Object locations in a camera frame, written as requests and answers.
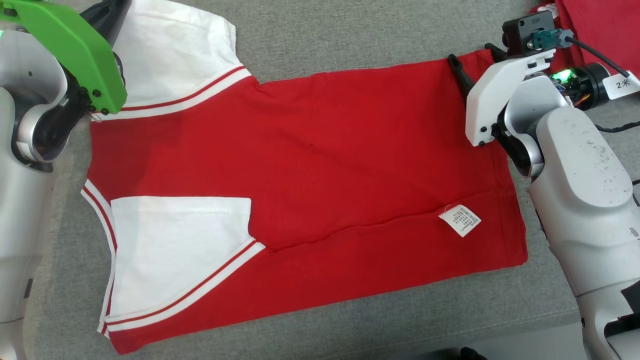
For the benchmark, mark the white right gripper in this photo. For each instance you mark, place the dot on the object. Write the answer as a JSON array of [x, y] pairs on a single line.
[[492, 90]]

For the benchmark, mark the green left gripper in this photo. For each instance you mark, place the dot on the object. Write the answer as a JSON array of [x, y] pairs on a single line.
[[75, 45]]

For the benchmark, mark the red shorts with white band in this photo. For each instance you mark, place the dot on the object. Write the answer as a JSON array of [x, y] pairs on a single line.
[[600, 25]]

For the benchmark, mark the red t-shirt with white sleeves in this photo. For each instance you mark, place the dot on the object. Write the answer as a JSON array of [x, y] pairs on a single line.
[[325, 150]]

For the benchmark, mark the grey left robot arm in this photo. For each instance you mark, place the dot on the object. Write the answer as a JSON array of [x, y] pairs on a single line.
[[20, 210]]

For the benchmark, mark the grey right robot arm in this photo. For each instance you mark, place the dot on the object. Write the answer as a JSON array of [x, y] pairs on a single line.
[[585, 190]]

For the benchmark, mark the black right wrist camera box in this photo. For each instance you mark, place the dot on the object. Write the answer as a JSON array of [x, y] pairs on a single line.
[[525, 30]]

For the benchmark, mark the teal right camera connector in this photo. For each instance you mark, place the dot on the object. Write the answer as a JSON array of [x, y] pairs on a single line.
[[550, 39]]

